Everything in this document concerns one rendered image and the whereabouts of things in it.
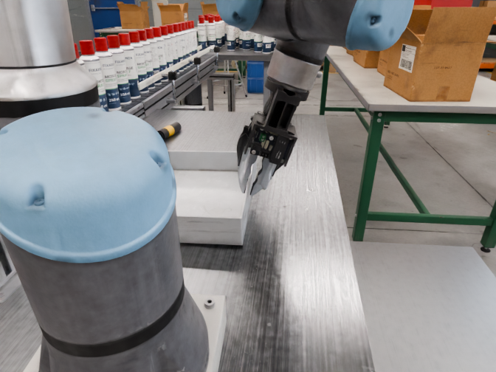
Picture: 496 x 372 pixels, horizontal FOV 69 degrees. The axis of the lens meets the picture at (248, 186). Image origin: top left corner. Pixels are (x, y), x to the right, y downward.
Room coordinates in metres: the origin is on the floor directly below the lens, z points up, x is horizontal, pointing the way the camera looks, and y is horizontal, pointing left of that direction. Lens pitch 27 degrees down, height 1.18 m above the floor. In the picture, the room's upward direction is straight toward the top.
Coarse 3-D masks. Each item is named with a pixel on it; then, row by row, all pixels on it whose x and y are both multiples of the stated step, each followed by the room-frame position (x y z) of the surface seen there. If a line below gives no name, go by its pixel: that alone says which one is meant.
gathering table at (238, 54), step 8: (224, 48) 2.66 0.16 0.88; (224, 56) 2.34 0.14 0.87; (232, 56) 2.33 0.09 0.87; (240, 56) 2.32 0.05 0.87; (248, 56) 2.32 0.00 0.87; (256, 56) 2.31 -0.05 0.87; (264, 56) 2.30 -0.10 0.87; (264, 64) 2.33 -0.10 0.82; (264, 72) 2.33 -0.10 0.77; (208, 80) 3.01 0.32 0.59; (264, 80) 2.33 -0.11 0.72; (208, 88) 3.01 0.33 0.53; (264, 88) 2.33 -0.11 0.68; (208, 96) 3.01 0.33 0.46; (264, 96) 2.33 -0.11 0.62; (208, 104) 3.01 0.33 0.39; (264, 104) 2.33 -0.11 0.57
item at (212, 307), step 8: (192, 296) 0.31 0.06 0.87; (200, 296) 0.31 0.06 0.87; (208, 296) 0.31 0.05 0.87; (216, 296) 0.31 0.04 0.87; (224, 296) 0.31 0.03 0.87; (200, 304) 0.30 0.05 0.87; (208, 304) 0.29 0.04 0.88; (216, 304) 0.30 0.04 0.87; (224, 304) 0.31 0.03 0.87; (208, 312) 0.29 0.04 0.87; (216, 312) 0.29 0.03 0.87; (224, 312) 0.30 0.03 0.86; (208, 320) 0.28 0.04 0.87; (216, 320) 0.28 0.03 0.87; (224, 320) 0.30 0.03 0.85; (208, 328) 0.27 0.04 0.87; (216, 328) 0.27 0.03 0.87; (224, 328) 0.30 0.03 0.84; (208, 336) 0.26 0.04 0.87; (216, 336) 0.26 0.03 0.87; (216, 344) 0.25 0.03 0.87; (40, 352) 0.24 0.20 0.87; (216, 352) 0.25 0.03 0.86; (32, 360) 0.23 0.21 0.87; (216, 360) 0.24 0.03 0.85; (32, 368) 0.22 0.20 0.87; (208, 368) 0.22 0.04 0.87; (216, 368) 0.24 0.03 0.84
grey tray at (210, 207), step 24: (192, 168) 0.74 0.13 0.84; (216, 168) 0.73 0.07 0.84; (192, 192) 0.63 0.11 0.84; (216, 192) 0.63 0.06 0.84; (240, 192) 0.63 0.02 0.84; (192, 216) 0.47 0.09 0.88; (216, 216) 0.47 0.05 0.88; (240, 216) 0.47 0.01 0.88; (192, 240) 0.47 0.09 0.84; (216, 240) 0.47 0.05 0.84; (240, 240) 0.46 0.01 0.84
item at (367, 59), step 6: (354, 54) 2.74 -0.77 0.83; (360, 54) 2.59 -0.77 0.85; (366, 54) 2.44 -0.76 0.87; (372, 54) 2.44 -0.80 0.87; (378, 54) 2.44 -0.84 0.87; (354, 60) 2.72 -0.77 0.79; (360, 60) 2.56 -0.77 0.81; (366, 60) 2.44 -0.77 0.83; (372, 60) 2.44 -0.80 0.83; (378, 60) 2.44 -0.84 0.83; (366, 66) 2.44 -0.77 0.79; (372, 66) 2.44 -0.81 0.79
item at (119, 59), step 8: (112, 40) 1.13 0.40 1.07; (112, 48) 1.13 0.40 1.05; (120, 56) 1.13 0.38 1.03; (120, 64) 1.13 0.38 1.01; (120, 72) 1.13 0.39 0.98; (120, 80) 1.13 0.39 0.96; (120, 88) 1.13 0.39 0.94; (128, 88) 1.15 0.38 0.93; (120, 96) 1.12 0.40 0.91; (128, 96) 1.14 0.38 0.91; (120, 104) 1.12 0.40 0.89; (128, 104) 1.14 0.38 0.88
